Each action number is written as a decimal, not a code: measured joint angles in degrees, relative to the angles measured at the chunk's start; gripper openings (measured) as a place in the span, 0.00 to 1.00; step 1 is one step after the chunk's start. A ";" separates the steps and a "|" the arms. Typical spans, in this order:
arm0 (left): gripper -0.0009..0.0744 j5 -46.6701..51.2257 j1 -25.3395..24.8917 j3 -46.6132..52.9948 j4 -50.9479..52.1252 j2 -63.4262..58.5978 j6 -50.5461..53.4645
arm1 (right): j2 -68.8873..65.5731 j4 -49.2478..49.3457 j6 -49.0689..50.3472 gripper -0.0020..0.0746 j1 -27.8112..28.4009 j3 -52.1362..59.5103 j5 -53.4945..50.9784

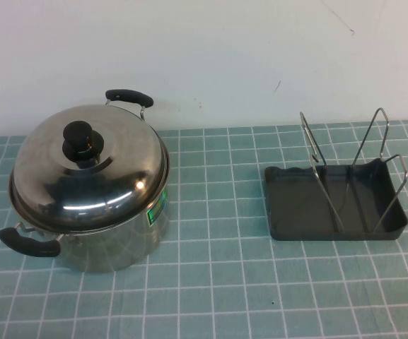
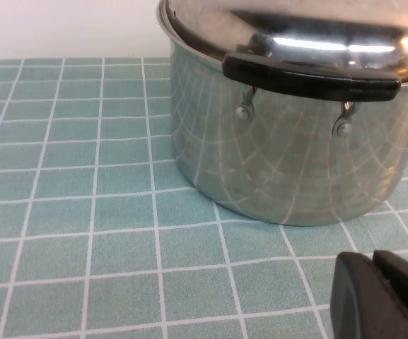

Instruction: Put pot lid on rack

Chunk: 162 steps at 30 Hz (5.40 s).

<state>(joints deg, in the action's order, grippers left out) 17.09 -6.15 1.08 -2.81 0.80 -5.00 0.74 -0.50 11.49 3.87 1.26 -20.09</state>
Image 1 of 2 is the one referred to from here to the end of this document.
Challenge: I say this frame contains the stainless steel pot black handles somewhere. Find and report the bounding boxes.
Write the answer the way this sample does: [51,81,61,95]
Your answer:
[0,88,172,273]

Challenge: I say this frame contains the wire lid rack grey tray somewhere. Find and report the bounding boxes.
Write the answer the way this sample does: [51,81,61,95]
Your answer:
[264,107,408,242]

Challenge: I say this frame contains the teal grid tablecloth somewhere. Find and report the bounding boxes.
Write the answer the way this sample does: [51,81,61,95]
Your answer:
[0,119,408,339]

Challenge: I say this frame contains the steel pot lid black knob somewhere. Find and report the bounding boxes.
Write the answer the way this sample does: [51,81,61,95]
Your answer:
[8,103,171,234]

